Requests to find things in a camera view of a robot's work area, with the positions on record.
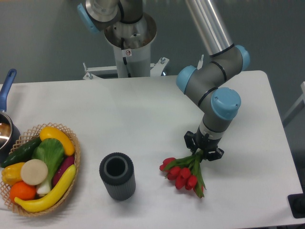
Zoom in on white frame at right edge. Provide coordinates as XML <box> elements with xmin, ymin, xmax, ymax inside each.
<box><xmin>282</xmin><ymin>82</ymin><xmax>305</xmax><ymax>128</ymax></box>

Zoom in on orange fruit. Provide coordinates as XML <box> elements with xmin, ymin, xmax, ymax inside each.
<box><xmin>10</xmin><ymin>181</ymin><xmax>36</xmax><ymax>203</ymax></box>

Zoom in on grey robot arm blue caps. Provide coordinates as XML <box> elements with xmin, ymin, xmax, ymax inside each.
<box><xmin>77</xmin><ymin>0</ymin><xmax>250</xmax><ymax>161</ymax></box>

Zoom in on green bok choy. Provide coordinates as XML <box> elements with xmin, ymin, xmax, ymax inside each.
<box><xmin>32</xmin><ymin>138</ymin><xmax>64</xmax><ymax>197</ymax></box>

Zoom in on yellow bell pepper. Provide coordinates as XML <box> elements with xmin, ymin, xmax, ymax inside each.
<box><xmin>1</xmin><ymin>162</ymin><xmax>25</xmax><ymax>186</ymax></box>

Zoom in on yellow banana-shaped squash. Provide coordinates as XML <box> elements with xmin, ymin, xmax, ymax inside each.
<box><xmin>14</xmin><ymin>165</ymin><xmax>76</xmax><ymax>213</ymax></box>

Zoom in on purple sweet potato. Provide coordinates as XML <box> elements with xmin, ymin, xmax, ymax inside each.
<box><xmin>52</xmin><ymin>156</ymin><xmax>74</xmax><ymax>187</ymax></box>

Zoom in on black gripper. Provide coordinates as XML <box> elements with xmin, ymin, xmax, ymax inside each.
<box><xmin>184</xmin><ymin>128</ymin><xmax>224</xmax><ymax>162</ymax></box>

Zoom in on beige round disc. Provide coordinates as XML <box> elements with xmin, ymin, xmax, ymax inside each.
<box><xmin>20</xmin><ymin>159</ymin><xmax>48</xmax><ymax>186</ymax></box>

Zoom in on yellow squash upper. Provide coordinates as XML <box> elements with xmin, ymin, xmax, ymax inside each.
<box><xmin>39</xmin><ymin>126</ymin><xmax>75</xmax><ymax>156</ymax></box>

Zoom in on blue-handled saucepan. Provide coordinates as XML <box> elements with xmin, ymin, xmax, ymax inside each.
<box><xmin>0</xmin><ymin>69</ymin><xmax>20</xmax><ymax>163</ymax></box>

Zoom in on dark grey ribbed vase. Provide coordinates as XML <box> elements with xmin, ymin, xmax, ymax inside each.
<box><xmin>99</xmin><ymin>152</ymin><xmax>136</xmax><ymax>201</ymax></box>

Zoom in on black device at table edge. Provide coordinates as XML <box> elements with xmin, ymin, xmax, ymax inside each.
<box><xmin>287</xmin><ymin>193</ymin><xmax>305</xmax><ymax>219</ymax></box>

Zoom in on woven wicker basket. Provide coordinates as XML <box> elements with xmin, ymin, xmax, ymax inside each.
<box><xmin>0</xmin><ymin>123</ymin><xmax>80</xmax><ymax>217</ymax></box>

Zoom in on green cucumber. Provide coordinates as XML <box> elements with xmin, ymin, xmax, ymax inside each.
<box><xmin>0</xmin><ymin>137</ymin><xmax>41</xmax><ymax>168</ymax></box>

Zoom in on red tulip bouquet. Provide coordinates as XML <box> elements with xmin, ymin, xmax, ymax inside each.
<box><xmin>159</xmin><ymin>150</ymin><xmax>205</xmax><ymax>198</ymax></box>

